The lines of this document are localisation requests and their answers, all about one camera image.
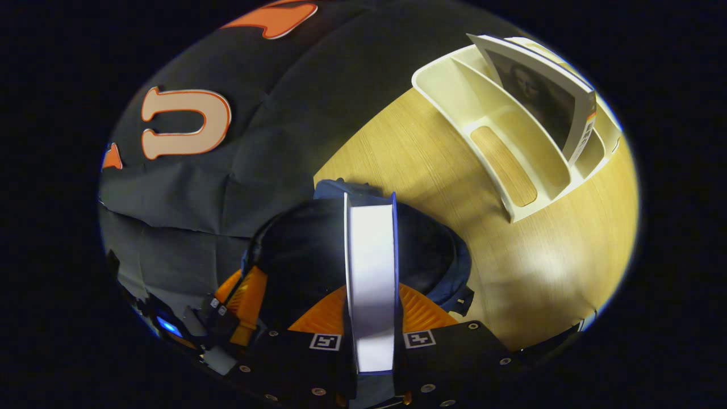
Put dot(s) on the white portrait cover book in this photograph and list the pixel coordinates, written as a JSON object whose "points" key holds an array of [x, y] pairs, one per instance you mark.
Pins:
{"points": [[539, 96]]}

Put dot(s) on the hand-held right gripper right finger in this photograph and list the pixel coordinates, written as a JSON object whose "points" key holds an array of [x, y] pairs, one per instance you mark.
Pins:
{"points": [[448, 363]]}

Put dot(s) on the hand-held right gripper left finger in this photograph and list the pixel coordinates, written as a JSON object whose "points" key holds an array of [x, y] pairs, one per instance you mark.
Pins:
{"points": [[295, 363]]}

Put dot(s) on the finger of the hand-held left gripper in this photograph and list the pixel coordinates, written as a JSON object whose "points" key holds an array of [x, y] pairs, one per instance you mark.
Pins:
{"points": [[250, 307], [227, 287]]}

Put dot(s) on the blue schoolbag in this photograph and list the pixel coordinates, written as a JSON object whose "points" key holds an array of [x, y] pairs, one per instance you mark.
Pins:
{"points": [[306, 250]]}

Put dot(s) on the blue book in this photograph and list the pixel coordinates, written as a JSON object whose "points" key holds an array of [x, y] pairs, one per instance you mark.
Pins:
{"points": [[372, 272]]}

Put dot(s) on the white bookshelf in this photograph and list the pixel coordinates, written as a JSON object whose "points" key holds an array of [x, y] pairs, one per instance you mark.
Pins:
{"points": [[511, 142]]}

